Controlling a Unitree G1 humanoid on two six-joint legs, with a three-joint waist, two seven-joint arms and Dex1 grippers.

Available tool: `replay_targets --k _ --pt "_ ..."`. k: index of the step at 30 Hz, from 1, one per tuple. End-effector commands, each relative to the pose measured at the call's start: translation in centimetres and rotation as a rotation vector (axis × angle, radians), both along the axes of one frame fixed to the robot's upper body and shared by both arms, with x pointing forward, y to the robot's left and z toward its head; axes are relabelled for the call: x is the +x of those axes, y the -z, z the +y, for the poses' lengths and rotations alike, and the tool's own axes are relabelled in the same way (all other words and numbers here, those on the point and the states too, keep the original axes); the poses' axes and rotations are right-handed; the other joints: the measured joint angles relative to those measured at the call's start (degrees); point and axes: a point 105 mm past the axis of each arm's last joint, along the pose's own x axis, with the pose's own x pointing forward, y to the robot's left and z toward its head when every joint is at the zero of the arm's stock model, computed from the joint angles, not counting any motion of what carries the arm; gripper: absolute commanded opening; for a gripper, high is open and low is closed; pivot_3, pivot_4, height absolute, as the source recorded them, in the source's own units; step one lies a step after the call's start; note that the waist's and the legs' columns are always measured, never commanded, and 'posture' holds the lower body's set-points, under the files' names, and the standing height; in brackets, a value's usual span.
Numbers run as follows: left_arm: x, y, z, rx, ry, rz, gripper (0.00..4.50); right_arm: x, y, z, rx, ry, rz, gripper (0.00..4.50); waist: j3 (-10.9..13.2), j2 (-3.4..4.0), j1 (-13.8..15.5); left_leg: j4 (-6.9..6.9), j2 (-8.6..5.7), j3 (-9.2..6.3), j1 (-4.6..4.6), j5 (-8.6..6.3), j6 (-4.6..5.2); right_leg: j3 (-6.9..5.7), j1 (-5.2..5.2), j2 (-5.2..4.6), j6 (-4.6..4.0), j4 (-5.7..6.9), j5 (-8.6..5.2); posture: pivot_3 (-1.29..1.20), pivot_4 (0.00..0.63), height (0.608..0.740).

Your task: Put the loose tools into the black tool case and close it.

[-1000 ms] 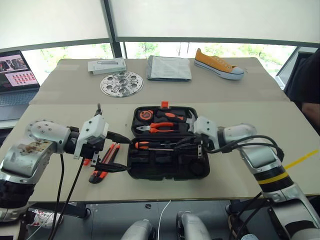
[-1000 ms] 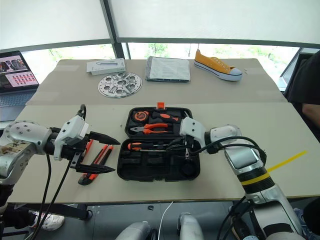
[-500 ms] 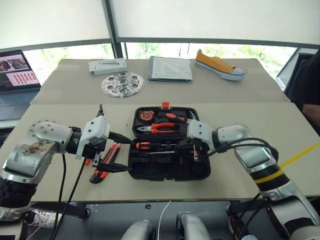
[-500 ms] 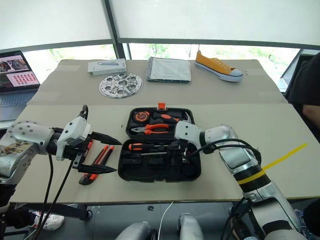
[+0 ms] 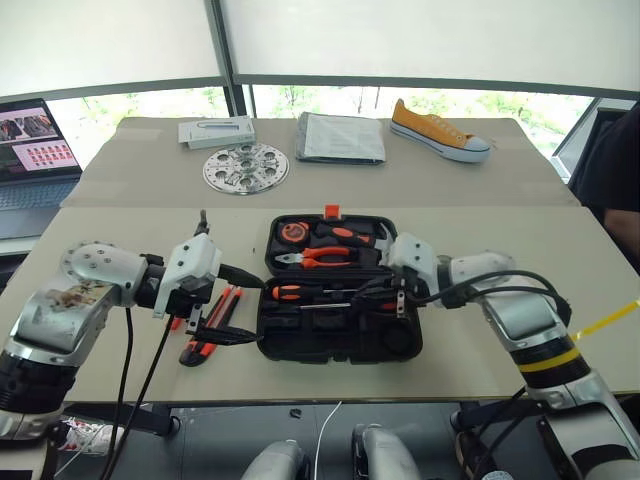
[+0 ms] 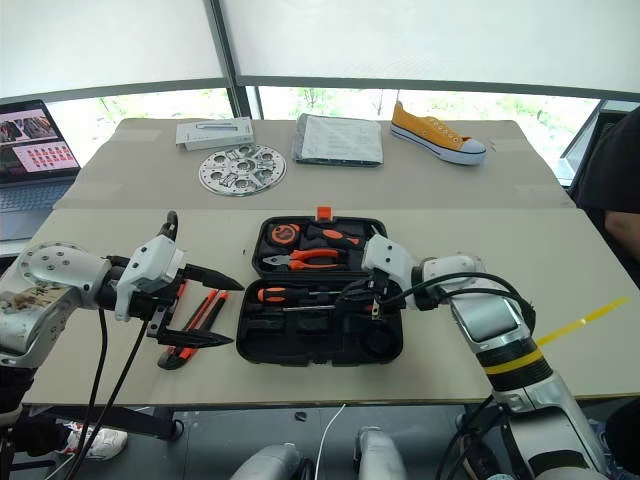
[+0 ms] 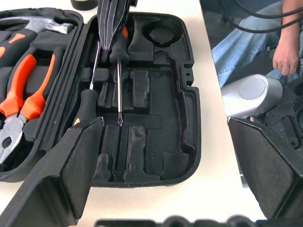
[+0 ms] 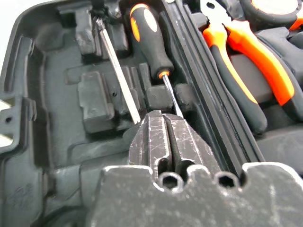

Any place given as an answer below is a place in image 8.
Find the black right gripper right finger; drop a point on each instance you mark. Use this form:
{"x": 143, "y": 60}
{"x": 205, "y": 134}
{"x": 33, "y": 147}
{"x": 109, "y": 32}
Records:
{"x": 189, "y": 144}

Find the silver metal rod tool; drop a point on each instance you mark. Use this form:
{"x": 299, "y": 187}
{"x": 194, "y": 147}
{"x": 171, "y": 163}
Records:
{"x": 118, "y": 78}

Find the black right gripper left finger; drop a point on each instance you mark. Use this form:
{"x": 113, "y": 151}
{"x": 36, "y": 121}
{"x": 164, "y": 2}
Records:
{"x": 151, "y": 142}

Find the black orange tape measure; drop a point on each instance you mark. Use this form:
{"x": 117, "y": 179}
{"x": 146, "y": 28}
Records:
{"x": 270, "y": 11}

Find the black plastic tool case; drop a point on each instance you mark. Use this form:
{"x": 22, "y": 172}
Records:
{"x": 59, "y": 123}

